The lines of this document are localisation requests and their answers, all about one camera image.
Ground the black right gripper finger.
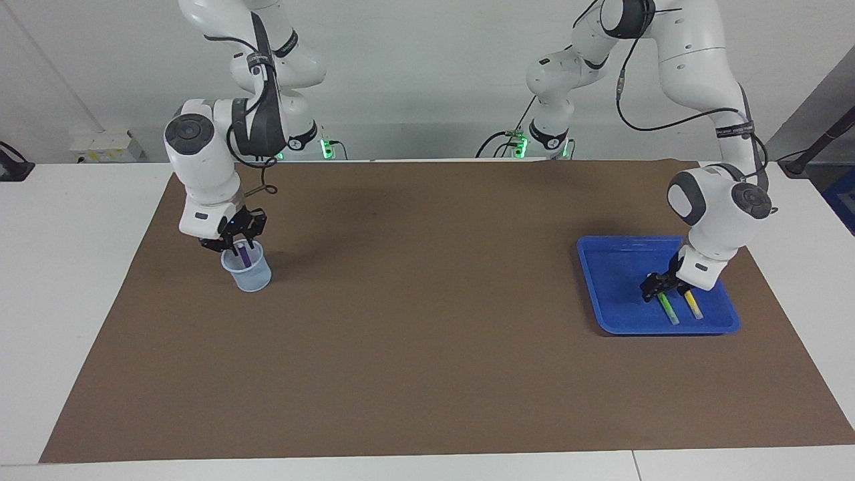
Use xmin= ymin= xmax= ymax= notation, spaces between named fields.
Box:
xmin=241 ymin=208 xmax=268 ymax=250
xmin=201 ymin=232 xmax=242 ymax=259

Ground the green marker pen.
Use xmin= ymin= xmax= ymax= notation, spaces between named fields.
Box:
xmin=655 ymin=291 xmax=681 ymax=326

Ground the blue plastic tray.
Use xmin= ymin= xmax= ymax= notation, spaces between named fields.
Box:
xmin=576 ymin=235 xmax=741 ymax=335

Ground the translucent plastic cup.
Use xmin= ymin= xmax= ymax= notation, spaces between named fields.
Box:
xmin=221 ymin=238 xmax=273 ymax=293

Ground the blue box edge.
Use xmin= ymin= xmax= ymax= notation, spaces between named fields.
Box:
xmin=822 ymin=167 xmax=855 ymax=236

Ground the black slanted stand pole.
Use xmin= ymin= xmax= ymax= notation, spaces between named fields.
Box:
xmin=778 ymin=107 xmax=855 ymax=178

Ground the black stand base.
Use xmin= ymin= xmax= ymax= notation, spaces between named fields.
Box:
xmin=0 ymin=142 xmax=35 ymax=182

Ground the brown table mat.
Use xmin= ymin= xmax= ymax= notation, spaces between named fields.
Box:
xmin=39 ymin=158 xmax=855 ymax=464

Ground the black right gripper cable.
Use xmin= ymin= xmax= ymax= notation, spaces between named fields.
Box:
xmin=226 ymin=13 xmax=279 ymax=198

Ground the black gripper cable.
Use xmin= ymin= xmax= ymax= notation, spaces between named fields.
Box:
xmin=226 ymin=13 xmax=279 ymax=198
xmin=574 ymin=0 xmax=770 ymax=194

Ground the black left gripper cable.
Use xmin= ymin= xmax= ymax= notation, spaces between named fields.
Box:
xmin=574 ymin=0 xmax=770 ymax=194

